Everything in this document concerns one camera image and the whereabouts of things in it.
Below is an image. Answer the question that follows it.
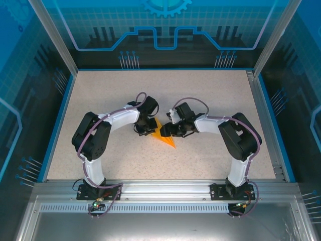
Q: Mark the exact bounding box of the orange paper sheet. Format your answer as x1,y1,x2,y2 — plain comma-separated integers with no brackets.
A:
151,117,177,150

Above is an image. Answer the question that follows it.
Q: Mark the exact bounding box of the sheet metal tray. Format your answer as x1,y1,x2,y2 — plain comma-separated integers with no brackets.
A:
15,195,314,241

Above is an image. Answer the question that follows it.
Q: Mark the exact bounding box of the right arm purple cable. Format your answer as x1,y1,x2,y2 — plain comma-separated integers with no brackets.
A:
173,97,261,218

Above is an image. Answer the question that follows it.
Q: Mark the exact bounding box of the aluminium mounting rail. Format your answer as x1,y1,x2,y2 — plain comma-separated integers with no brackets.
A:
34,179,299,202

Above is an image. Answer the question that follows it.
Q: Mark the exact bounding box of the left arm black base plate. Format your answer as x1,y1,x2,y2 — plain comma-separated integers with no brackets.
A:
76,184,123,201

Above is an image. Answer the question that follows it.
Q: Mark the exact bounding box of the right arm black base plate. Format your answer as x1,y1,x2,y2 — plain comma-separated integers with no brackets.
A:
210,183,254,201

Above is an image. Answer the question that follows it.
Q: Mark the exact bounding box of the slotted aluminium cable strip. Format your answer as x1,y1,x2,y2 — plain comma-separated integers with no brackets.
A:
40,203,230,214

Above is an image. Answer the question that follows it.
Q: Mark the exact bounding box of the aluminium side rail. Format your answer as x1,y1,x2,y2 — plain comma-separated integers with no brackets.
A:
245,70,289,183

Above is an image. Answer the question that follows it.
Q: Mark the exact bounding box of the cable connector with green light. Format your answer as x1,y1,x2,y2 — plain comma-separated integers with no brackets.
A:
92,197,105,209

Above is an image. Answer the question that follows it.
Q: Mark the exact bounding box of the blue printed enclosure panel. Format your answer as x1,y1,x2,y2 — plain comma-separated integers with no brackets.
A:
260,0,321,226
41,0,289,70
0,0,73,241

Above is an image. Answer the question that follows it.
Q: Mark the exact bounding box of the aluminium frame post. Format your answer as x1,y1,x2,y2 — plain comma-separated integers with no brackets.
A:
252,0,303,77
27,0,79,76

